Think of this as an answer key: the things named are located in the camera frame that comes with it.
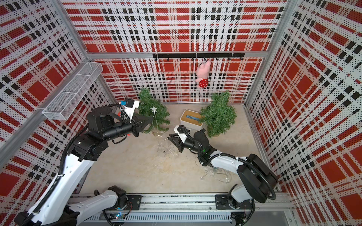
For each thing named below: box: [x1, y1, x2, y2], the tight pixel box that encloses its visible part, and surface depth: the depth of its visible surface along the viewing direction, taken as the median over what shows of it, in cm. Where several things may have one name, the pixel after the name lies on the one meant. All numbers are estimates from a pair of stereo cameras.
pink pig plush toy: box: [195, 60, 212, 89], surface depth 95 cm
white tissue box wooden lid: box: [180, 109, 204, 127], surface depth 110 cm
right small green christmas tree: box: [198, 90, 238, 138], surface depth 84 cm
